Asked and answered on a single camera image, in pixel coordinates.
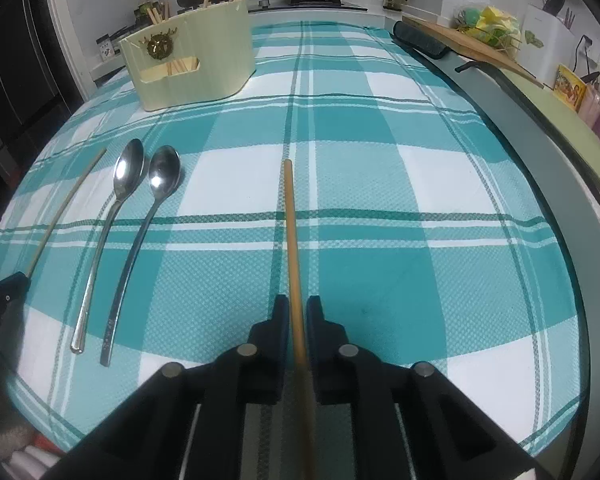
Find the pale bamboo chopstick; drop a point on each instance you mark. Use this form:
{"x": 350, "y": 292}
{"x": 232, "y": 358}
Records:
{"x": 61, "y": 210}

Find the gas stove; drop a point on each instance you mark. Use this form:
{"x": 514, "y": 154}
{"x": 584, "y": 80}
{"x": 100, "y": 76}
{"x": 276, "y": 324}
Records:
{"x": 255, "y": 6}

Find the yellow snack packet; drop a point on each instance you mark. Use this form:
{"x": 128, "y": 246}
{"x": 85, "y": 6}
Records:
{"x": 568, "y": 87}

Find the wooden cutting board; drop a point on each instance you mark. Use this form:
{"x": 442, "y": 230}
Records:
{"x": 470, "y": 47}

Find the spice bottles rack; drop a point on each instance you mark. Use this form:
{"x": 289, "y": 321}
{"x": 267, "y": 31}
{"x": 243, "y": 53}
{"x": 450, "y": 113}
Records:
{"x": 144, "y": 15}

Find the dark rolled mat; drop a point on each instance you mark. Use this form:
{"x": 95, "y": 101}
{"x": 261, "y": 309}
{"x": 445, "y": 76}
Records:
{"x": 410, "y": 36}

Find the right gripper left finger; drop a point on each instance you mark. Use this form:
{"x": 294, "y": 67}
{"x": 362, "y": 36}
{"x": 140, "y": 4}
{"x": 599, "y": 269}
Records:
{"x": 187, "y": 423}

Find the cream utensil holder box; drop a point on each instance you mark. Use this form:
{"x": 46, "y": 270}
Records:
{"x": 197, "y": 56}

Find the large steel spoon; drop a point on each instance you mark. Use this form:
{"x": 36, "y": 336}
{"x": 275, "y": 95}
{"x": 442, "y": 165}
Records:
{"x": 128, "y": 172}

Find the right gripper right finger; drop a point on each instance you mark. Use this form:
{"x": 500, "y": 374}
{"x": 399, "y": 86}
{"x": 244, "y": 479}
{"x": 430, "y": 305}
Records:
{"x": 408, "y": 422}

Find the white knife block box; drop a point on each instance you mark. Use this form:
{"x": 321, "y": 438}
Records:
{"x": 555, "y": 33}

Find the bag of colourful sponges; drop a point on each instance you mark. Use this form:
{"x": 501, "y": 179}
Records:
{"x": 491, "y": 26}

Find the teal plaid tablecloth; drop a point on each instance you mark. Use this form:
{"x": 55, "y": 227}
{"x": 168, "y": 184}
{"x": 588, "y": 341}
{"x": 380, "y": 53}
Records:
{"x": 417, "y": 227}

